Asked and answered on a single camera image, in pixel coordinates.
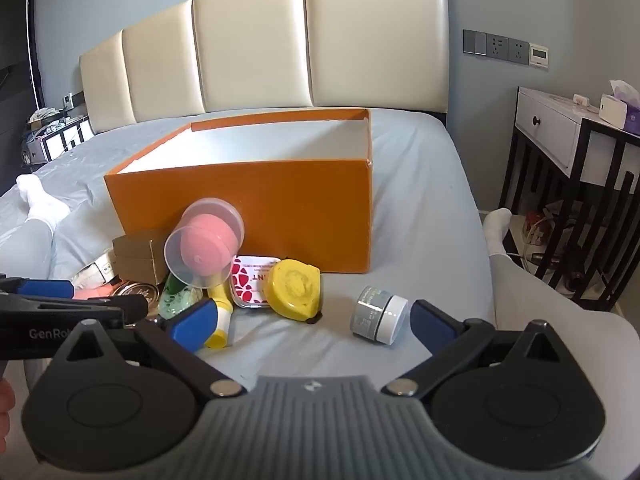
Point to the red and white tin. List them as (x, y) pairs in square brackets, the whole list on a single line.
[(250, 285)]

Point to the person's left hand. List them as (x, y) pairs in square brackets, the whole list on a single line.
[(5, 410)]

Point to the small white device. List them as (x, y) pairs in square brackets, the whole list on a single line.
[(581, 100)]

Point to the silver and white jar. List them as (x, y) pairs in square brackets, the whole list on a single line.
[(375, 315)]

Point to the white and black nightstand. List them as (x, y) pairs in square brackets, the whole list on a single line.
[(555, 130)]

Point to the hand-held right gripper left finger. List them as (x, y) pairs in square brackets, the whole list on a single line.
[(192, 327)]

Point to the white wall thermostat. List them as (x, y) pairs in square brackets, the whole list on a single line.
[(538, 56)]

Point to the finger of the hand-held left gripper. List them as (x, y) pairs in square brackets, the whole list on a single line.
[(42, 288), (125, 306)]

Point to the tissue box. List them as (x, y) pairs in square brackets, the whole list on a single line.
[(622, 107)]

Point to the grey wall socket panel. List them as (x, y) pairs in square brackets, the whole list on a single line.
[(495, 47)]

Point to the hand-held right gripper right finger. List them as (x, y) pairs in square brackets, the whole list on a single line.
[(429, 324)]

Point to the cream padded headboard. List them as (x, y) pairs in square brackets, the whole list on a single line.
[(250, 45)]

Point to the clear round plastic container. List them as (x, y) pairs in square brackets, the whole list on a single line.
[(175, 255)]

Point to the person's leg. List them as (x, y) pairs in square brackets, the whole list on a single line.
[(525, 290), (35, 210)]

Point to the orange cardboard box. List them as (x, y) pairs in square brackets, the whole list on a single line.
[(300, 210)]

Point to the person's right leg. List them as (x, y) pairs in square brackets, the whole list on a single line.
[(525, 290)]

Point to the yellow plastic bottle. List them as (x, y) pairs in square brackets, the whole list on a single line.
[(220, 325)]

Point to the grey bed sheet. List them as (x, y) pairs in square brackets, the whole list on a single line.
[(425, 185)]

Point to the brown cardboard box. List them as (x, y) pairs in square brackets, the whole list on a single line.
[(140, 255)]

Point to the yellow tape measure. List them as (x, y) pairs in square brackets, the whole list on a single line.
[(295, 290)]

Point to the round brown tin lid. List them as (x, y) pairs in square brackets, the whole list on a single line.
[(137, 292)]

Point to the pink round sponge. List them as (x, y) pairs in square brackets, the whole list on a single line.
[(205, 245)]

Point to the cluttered bedside table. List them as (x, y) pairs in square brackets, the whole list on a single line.
[(55, 135)]

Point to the person's left leg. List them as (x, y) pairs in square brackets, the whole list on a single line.
[(35, 210)]

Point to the black hair dryer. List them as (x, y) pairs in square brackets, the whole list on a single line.
[(577, 265)]

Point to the green packet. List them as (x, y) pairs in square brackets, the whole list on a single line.
[(175, 300)]

